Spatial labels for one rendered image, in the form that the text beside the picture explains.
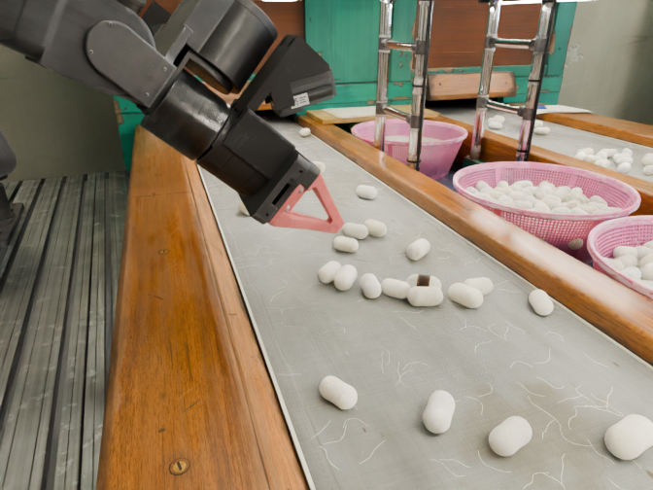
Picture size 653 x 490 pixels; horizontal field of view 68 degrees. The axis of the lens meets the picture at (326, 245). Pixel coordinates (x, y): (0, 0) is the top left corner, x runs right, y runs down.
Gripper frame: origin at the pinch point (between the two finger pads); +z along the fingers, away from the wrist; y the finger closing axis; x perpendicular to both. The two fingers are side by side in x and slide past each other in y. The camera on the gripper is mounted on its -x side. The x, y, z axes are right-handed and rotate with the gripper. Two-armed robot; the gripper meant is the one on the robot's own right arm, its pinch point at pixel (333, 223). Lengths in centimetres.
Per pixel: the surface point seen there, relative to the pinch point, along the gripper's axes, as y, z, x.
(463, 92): 84, 53, -46
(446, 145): 47, 35, -24
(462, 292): -7.2, 12.1, -2.7
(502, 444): -24.0, 6.4, 2.9
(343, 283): -1.1, 4.7, 4.3
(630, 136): 42, 71, -54
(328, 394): -15.9, -0.2, 8.9
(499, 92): 83, 62, -54
